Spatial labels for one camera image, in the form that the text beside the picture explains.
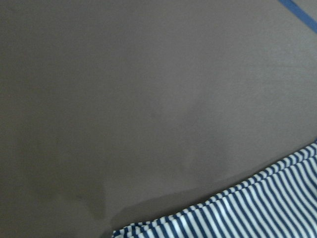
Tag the blue white striped polo shirt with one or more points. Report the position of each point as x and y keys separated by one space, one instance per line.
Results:
x=278 y=202

